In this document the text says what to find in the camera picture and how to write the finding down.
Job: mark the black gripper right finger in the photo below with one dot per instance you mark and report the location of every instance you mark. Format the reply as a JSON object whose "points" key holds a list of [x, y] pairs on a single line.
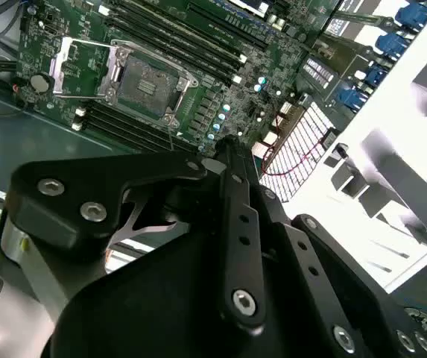
{"points": [[328, 268]]}

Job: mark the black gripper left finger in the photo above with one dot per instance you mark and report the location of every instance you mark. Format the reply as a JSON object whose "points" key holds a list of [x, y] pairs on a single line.
{"points": [[86, 179]]}

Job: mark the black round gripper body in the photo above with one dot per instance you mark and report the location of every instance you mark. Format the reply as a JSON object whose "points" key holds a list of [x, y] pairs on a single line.
{"points": [[161, 298]]}

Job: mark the thin metal locking lever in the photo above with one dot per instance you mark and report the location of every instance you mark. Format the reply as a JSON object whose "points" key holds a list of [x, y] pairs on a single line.
{"points": [[170, 138]]}

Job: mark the metal socket cover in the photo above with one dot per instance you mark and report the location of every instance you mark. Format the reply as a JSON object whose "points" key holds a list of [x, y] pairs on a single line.
{"points": [[59, 71]]}

